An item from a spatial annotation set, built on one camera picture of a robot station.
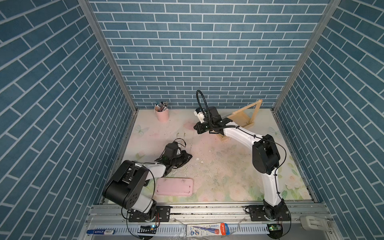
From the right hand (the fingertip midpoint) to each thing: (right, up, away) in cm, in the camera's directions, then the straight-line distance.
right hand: (195, 127), depth 92 cm
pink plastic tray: (-11, -32, -12) cm, 36 cm away
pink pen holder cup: (-25, +8, +19) cm, 32 cm away
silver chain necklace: (-13, -6, +13) cm, 19 cm away
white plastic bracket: (+56, -44, -23) cm, 75 cm away
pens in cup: (-24, +14, +13) cm, 31 cm away
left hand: (+1, -18, -3) cm, 18 cm away
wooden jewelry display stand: (+38, +7, +27) cm, 47 cm away
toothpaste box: (+7, -47, -24) cm, 53 cm away
